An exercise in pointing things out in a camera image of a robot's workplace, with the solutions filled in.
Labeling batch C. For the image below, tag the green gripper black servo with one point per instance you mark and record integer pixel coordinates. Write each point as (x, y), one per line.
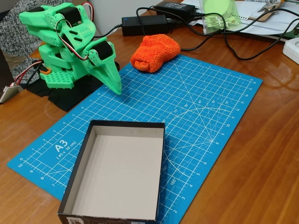
(108, 65)

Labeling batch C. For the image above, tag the orange fluffy sock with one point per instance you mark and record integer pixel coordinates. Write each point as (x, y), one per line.
(156, 52)

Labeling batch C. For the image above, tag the green 3D-printed robot arm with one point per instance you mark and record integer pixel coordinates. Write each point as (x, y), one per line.
(70, 35)

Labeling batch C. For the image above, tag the large black power adapter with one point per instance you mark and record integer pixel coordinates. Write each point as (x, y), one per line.
(144, 25)

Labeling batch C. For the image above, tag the blue A3 cutting mat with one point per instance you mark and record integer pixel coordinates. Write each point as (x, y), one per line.
(198, 93)

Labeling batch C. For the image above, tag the black cardboard box white inside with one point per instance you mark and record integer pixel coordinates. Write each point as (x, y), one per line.
(116, 168)

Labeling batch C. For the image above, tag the slim black power adapter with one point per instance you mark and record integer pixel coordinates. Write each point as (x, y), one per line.
(175, 7)

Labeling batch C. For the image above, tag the silver flat controller board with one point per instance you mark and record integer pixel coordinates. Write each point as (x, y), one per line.
(8, 93)

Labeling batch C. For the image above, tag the grey speckled knit fabric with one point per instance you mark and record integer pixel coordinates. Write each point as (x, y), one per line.
(14, 35)

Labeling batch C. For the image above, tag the green clear plastic cup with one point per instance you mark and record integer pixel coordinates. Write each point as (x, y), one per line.
(222, 11)

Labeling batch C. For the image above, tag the white paper sheets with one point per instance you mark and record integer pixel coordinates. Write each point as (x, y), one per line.
(257, 28)

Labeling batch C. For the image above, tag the brown cardboard clipboard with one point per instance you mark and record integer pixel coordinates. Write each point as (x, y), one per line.
(261, 15)

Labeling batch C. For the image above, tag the metal binder clip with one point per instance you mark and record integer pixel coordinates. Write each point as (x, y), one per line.
(271, 4)

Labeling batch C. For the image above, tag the white plastic device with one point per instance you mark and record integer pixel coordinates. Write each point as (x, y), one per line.
(292, 50)

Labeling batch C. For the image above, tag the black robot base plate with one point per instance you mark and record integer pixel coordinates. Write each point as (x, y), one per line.
(67, 98)

